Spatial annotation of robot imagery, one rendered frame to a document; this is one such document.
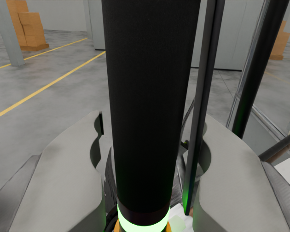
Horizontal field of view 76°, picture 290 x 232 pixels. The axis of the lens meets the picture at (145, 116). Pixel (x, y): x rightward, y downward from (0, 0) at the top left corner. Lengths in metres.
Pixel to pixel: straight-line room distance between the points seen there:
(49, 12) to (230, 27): 11.54
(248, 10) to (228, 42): 0.81
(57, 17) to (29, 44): 6.24
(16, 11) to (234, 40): 7.05
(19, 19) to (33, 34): 0.61
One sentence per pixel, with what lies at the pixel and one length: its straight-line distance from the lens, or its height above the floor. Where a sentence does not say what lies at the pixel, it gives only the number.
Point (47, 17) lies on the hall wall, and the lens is 14.84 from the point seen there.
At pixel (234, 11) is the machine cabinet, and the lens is 5.69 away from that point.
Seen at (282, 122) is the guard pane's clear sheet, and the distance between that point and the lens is 1.21.
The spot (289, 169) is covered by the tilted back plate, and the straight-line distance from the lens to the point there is 0.56.
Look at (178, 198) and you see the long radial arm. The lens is 0.54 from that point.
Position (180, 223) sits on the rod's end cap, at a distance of 0.20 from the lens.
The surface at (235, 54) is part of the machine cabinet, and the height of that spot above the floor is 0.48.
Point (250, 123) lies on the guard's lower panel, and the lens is 1.44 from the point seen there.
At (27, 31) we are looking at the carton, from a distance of 8.43.
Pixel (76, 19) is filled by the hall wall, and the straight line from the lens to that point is 13.82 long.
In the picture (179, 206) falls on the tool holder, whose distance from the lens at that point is 0.21.
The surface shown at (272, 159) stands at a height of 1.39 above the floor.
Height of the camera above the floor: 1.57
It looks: 31 degrees down
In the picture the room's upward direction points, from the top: 2 degrees clockwise
